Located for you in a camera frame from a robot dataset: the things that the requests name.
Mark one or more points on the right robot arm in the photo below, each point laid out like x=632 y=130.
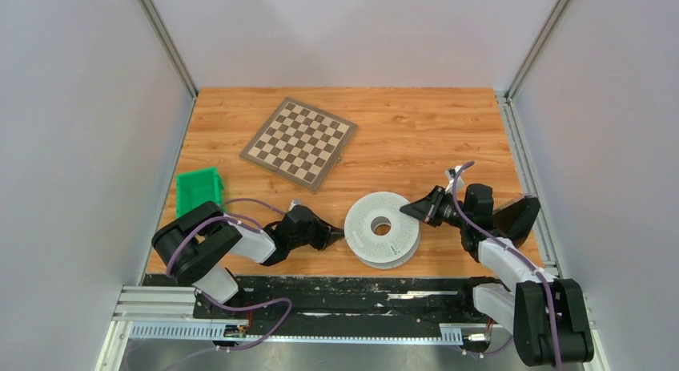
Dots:
x=546 y=315

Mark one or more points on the wooden chessboard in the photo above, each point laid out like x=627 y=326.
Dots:
x=300 y=143

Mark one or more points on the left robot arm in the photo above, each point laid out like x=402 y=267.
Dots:
x=192 y=246

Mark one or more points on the green plastic bin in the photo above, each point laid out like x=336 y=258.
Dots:
x=194 y=188

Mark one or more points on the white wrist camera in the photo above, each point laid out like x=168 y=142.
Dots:
x=294 y=203
x=455 y=181

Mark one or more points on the white perforated filament spool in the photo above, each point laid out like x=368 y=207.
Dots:
x=378 y=233

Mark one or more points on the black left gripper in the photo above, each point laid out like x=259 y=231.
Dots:
x=325 y=239

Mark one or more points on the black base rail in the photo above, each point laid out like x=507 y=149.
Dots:
x=381 y=307

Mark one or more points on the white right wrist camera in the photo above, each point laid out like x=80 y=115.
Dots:
x=455 y=181

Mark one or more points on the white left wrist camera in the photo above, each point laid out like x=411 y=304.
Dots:
x=294 y=203

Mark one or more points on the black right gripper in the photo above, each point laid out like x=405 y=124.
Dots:
x=426 y=208

